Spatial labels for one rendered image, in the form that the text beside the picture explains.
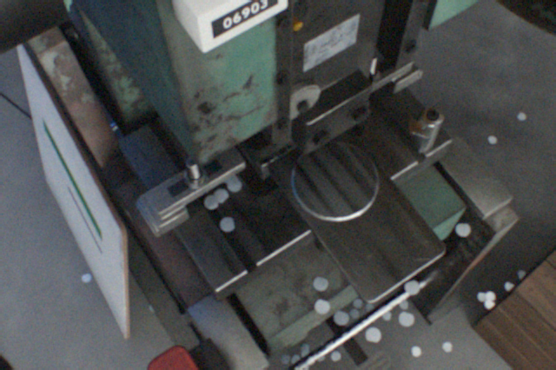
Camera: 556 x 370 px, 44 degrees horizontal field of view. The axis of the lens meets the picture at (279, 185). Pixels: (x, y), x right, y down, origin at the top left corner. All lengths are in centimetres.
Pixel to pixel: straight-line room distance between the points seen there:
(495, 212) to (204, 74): 73
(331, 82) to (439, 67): 125
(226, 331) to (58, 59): 48
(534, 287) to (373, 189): 57
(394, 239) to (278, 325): 23
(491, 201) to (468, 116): 85
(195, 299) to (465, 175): 49
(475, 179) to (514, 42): 104
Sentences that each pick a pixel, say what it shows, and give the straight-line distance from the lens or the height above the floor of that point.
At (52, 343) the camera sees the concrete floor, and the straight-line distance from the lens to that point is 181.
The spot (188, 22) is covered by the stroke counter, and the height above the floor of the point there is 132.
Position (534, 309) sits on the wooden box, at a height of 34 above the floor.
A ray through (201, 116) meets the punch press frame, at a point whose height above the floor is 115.
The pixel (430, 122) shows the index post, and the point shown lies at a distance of 105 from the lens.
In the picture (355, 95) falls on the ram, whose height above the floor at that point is 97.
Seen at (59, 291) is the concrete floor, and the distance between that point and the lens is 184.
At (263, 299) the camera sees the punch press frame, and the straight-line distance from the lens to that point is 108.
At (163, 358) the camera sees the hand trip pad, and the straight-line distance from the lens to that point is 96.
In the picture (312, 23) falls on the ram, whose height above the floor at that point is 112.
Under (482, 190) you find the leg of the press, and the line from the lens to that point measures 119.
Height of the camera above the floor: 169
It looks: 66 degrees down
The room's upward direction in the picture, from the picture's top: 1 degrees counter-clockwise
